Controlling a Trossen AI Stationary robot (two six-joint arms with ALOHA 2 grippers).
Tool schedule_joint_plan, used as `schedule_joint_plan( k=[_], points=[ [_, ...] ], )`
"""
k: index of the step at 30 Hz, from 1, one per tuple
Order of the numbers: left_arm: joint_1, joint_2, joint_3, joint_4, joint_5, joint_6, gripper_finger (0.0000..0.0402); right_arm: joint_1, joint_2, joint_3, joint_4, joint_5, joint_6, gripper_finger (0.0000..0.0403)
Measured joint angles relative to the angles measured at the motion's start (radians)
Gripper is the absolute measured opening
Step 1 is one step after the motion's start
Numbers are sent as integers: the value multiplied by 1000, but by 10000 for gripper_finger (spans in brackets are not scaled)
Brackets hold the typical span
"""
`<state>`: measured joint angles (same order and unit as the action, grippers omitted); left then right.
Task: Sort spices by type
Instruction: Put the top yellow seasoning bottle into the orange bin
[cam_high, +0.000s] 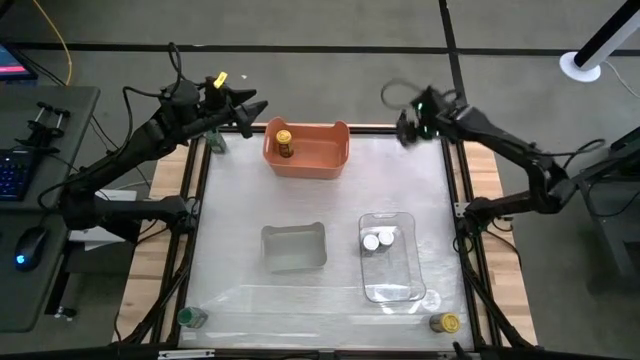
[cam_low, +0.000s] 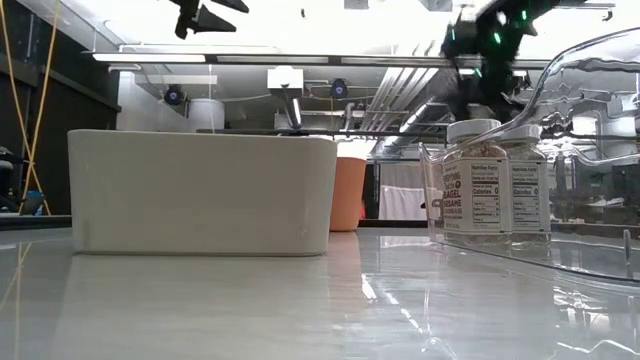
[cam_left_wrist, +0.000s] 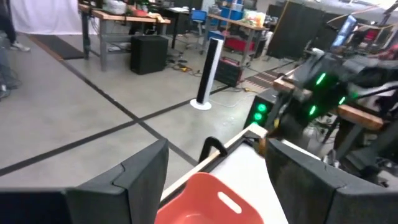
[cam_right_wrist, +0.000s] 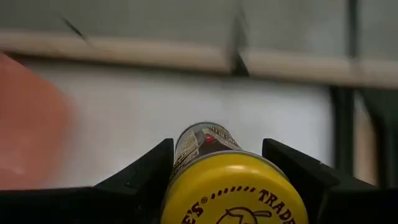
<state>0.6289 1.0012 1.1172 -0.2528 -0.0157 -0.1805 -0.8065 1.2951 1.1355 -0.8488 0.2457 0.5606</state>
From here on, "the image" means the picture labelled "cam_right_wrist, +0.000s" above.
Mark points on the yellow-lid brown spice jar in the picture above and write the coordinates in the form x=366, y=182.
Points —
x=230, y=186

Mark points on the orange plastic bin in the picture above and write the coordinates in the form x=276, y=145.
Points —
x=28, y=130

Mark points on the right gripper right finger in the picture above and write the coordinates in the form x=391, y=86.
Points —
x=348, y=205

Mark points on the black metal table frame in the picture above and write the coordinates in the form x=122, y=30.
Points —
x=342, y=124

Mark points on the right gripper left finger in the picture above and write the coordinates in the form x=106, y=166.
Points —
x=93, y=208

